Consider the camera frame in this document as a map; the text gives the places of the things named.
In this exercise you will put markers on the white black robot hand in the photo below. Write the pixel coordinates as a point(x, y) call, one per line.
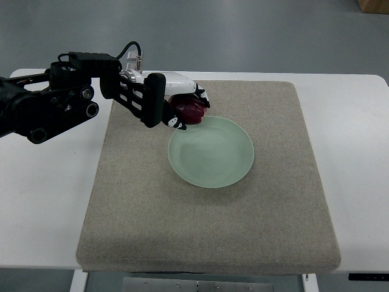
point(179, 83)

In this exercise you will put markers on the red apple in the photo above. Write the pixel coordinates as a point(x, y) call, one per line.
point(189, 109)

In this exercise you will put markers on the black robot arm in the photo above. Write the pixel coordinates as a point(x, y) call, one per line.
point(42, 106)

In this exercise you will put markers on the lower floor socket plate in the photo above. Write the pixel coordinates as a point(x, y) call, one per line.
point(131, 66)

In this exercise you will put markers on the floor socket plate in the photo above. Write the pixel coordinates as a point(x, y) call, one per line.
point(131, 66)
point(134, 55)

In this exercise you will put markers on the upper floor socket plate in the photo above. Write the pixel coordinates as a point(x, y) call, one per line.
point(134, 55)

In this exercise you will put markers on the pale green plate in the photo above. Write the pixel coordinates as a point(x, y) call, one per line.
point(213, 154)

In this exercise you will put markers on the beige fabric mat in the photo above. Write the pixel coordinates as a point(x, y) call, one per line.
point(142, 217)

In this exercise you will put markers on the cardboard box corner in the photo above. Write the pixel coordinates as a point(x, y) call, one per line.
point(374, 6)

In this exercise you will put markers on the white table leg left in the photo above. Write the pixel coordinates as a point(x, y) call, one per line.
point(79, 281)

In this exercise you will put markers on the white table leg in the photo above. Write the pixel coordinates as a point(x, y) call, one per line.
point(79, 281)
point(310, 283)

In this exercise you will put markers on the white table leg right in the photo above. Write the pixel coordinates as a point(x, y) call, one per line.
point(310, 283)

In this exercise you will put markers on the black table control panel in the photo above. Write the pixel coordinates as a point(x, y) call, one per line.
point(372, 277)

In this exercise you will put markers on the metal base plate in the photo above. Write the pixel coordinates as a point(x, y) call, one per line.
point(136, 284)

